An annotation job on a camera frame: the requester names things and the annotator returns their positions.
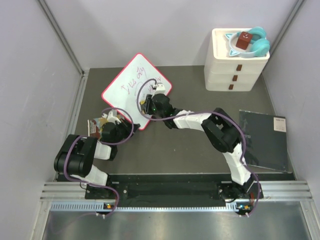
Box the teal cat ear headphones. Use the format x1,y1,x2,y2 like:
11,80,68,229
224,26,270,58

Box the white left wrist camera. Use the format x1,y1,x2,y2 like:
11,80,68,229
102,109,121,124

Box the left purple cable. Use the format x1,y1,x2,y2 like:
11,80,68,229
63,107,136,218

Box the black book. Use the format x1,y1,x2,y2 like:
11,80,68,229
239,110,290,173

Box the purple cable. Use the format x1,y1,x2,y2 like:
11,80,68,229
137,78,262,218
63,107,136,218

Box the black mounting base plate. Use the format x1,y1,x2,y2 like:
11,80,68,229
56,171,296,201

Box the brown cube toy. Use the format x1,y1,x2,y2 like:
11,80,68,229
235,31,253,50

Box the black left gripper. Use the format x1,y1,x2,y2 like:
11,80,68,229
113,118,140,146

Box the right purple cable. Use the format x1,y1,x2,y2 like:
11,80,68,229
137,78,262,218

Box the white three drawer unit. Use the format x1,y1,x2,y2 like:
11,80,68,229
204,27,270,92

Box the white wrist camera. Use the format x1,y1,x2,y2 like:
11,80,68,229
102,109,121,124
152,83,166,95

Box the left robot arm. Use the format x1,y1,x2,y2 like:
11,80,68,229
66,117,140,199

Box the white slotted cable duct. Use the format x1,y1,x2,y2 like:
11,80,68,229
49,201,251,213

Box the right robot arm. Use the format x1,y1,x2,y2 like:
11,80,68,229
138,93,255,198

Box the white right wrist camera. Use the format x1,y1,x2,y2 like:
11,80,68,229
152,83,166,95

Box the pink framed whiteboard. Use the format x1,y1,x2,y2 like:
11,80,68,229
101,53,173,131

